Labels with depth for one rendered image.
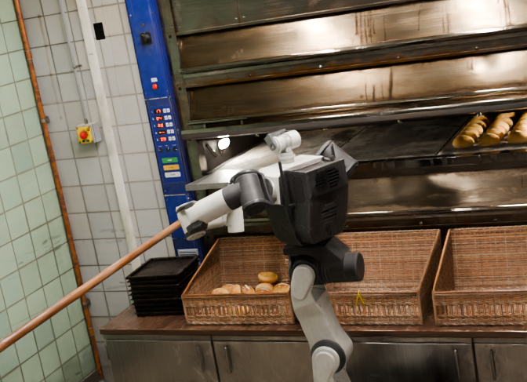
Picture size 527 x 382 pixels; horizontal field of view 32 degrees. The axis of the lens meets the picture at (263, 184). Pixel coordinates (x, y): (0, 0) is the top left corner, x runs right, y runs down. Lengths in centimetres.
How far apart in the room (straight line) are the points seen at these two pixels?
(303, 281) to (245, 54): 133
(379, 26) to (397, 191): 77
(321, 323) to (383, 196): 94
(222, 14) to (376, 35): 78
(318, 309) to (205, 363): 95
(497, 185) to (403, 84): 62
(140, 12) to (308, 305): 180
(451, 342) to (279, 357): 79
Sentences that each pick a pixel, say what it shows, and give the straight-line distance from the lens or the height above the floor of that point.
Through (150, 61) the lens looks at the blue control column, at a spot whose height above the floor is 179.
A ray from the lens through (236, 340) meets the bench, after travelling 426.
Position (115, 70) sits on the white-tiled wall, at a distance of 478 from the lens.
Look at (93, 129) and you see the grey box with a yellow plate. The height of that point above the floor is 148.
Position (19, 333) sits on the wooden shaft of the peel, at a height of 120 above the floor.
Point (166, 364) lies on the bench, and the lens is 449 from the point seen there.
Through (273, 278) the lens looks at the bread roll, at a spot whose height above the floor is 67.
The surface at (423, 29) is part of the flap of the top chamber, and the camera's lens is 413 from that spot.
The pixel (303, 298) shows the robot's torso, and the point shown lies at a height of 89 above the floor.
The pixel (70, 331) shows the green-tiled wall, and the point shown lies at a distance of 523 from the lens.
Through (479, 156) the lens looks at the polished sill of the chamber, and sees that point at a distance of 419.
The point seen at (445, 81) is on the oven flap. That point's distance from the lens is 415.
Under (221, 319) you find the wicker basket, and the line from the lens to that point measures 430.
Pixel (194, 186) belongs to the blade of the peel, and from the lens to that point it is 436.
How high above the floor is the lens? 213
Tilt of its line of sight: 13 degrees down
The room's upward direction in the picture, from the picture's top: 10 degrees counter-clockwise
